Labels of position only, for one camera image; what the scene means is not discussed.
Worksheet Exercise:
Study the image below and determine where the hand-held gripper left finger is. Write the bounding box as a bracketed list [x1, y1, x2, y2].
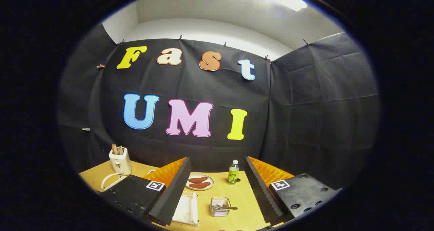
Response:
[99, 157, 192, 227]

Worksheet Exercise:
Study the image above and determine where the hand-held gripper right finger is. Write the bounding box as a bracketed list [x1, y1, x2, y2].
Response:
[245, 156, 341, 226]

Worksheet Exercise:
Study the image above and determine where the white wire dish rack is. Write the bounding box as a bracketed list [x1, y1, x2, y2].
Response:
[101, 173, 199, 227]

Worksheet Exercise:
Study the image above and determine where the metal wire basket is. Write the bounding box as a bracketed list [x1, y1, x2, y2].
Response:
[211, 197, 232, 217]

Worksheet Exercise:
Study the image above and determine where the white plate with steaks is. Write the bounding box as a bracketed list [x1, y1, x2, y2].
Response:
[185, 174, 215, 191]

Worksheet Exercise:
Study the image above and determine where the white ribbed drain tray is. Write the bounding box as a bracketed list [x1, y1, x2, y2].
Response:
[172, 194, 194, 224]

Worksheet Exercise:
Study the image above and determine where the green label drink bottle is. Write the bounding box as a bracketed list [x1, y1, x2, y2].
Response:
[227, 160, 240, 185]

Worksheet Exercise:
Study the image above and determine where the white toaster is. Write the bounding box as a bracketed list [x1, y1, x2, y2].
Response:
[108, 147, 132, 176]

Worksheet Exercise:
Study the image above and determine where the black backdrop cloth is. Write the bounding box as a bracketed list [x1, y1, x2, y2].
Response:
[58, 22, 380, 191]

